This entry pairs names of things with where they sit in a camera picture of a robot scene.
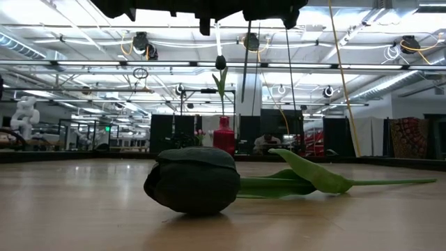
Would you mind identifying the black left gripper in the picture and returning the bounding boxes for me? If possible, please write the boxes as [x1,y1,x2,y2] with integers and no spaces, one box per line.
[89,0,227,36]

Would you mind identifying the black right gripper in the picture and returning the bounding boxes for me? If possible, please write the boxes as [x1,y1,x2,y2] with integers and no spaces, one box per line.
[226,0,309,30]

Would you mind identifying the pink flowers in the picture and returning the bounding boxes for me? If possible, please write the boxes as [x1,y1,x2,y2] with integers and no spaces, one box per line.
[194,128,207,146]

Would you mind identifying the red vase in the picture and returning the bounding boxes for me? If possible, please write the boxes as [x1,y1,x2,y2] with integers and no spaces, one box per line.
[212,116,236,156]

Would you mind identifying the long ceiling light bar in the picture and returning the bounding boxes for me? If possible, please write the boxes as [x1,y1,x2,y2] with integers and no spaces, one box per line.
[0,59,446,72]

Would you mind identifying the black monitor screen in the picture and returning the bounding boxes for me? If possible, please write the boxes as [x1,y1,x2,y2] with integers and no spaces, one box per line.
[260,108,304,135]

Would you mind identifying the black partition panel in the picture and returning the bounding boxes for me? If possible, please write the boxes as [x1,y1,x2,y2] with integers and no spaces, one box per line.
[149,114,203,153]
[323,116,355,156]

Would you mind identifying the person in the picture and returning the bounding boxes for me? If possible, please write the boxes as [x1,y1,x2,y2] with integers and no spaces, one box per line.
[252,133,282,156]

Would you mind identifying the white robot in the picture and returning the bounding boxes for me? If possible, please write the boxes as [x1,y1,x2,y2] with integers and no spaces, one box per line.
[9,96,41,140]

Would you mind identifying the patterned rug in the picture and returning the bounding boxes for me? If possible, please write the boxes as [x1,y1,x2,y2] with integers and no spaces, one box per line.
[388,116,430,158]

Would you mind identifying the ceiling cable reel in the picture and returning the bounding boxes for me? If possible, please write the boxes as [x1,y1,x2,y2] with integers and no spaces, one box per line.
[400,34,422,55]
[243,32,261,52]
[132,31,160,61]

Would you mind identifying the black hanging cable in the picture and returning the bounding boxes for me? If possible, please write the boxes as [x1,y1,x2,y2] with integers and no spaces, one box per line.
[284,27,298,112]

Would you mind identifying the yellow cable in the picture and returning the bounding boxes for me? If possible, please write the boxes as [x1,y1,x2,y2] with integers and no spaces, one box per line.
[327,0,362,157]

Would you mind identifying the silver ventilation duct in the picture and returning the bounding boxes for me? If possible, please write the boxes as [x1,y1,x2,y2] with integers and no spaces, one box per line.
[348,55,446,102]
[0,31,67,61]

